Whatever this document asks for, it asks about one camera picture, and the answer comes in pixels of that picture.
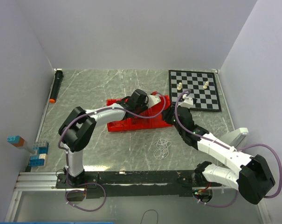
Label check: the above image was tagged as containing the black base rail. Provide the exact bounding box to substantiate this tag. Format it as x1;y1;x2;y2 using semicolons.
55;170;221;199

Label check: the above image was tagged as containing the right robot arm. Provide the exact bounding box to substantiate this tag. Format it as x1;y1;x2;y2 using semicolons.
162;105;275;204

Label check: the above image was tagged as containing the aluminium frame rail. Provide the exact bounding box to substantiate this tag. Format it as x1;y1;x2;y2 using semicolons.
14;172;60;191

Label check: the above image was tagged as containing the red three-compartment bin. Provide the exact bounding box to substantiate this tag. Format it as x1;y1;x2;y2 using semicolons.
107;96;171;132

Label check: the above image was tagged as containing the white chess pawn left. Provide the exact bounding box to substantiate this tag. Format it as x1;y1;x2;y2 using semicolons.
177;82;182;92

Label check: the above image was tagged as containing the blue white block stack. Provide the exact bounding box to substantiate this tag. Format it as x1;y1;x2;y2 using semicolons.
28;141;49;168

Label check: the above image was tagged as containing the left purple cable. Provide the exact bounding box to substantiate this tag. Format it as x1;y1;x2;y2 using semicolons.
58;92;167;212

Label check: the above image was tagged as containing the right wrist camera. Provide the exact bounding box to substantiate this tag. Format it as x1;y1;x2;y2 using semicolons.
179;94;193;109

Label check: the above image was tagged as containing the wire bundle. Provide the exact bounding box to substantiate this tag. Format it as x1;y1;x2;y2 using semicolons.
152;139;172;161

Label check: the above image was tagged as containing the blue brown toy block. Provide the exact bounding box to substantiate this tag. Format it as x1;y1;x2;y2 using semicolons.
7;135;35;154

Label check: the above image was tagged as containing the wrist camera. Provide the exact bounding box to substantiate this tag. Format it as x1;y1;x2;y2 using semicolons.
146;95;161;109
179;94;193;109

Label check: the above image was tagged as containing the white chess pawn right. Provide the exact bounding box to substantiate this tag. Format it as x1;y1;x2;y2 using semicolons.
203;81;209;89

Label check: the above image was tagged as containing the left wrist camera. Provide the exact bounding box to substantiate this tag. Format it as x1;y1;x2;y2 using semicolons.
146;95;161;109

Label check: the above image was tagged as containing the white chess pawn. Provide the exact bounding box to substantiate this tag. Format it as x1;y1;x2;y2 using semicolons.
203;81;209;89
177;82;182;92

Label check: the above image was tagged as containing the chessboard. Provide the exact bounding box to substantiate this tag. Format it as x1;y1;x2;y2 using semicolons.
168;70;221;112

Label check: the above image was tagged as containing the thin dark floor cable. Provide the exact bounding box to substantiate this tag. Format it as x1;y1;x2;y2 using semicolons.
140;209;159;224

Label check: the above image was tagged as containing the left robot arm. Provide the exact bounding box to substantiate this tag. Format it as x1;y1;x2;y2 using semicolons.
58;89;160;188

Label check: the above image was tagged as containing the white stand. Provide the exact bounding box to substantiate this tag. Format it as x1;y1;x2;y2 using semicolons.
220;127;249;147

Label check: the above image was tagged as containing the black marker orange cap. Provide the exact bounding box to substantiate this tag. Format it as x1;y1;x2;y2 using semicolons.
49;70;64;104

